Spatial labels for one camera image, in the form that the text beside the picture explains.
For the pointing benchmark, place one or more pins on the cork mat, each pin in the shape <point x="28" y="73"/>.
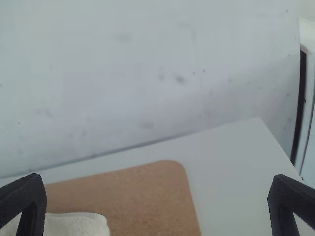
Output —
<point x="147" y="196"/>

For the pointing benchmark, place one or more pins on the pale towel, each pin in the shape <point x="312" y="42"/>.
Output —
<point x="73" y="224"/>

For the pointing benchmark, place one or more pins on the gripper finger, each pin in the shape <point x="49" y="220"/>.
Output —
<point x="34" y="196"/>
<point x="283" y="196"/>

